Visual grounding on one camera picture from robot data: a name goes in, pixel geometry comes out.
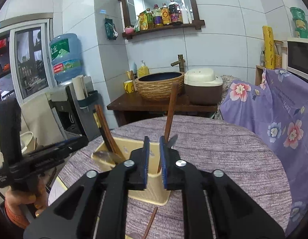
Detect large dark metal ladle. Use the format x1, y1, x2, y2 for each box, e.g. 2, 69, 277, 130
92, 151, 124, 168

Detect cream plastic utensil holder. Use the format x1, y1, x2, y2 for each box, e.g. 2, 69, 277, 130
95, 136, 172, 207

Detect brown wooden chopstick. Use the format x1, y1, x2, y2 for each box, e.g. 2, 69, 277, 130
158, 83, 178, 176
95, 104, 124, 159
142, 207, 158, 239

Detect small silver metal spoon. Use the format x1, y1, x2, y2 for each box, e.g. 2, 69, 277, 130
166, 134, 178, 148

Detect black chopstick gold band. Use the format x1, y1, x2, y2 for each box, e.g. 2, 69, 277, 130
93, 110, 112, 152

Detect left hand yellow nails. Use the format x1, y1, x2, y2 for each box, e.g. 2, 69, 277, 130
4, 178, 48, 230

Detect striped purple tablecloth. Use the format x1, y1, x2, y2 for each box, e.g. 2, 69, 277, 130
47, 115, 293, 239

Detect water dispenser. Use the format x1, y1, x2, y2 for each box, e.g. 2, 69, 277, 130
48, 76, 101, 141

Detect cream brown rice cooker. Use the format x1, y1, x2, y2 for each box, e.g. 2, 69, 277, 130
184, 68, 223, 105

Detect purple floral cloth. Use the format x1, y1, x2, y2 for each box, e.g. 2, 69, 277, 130
220, 69, 308, 234

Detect blue water jug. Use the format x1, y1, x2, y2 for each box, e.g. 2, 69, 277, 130
49, 33, 84, 83

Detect yellow mug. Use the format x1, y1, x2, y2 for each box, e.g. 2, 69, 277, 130
124, 80, 135, 94

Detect woven basin sink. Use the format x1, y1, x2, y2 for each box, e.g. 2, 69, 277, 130
134, 72, 185, 101

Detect yellow soap bottle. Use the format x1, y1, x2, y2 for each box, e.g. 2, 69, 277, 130
137, 61, 150, 78

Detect bronze faucet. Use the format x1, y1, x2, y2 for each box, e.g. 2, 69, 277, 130
171, 55, 185, 72

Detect green hanging packet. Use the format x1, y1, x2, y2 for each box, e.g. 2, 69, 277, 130
104, 18, 118, 40

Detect white microwave oven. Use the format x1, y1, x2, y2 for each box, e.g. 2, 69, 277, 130
287, 38, 308, 80

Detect yellow paper roll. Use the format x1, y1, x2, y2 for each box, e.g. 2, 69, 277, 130
262, 25, 275, 70

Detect wooden framed mirror shelf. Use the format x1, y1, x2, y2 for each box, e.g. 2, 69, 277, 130
119, 0, 205, 39

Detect window with white frame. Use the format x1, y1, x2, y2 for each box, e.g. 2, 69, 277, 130
9, 20, 55, 105

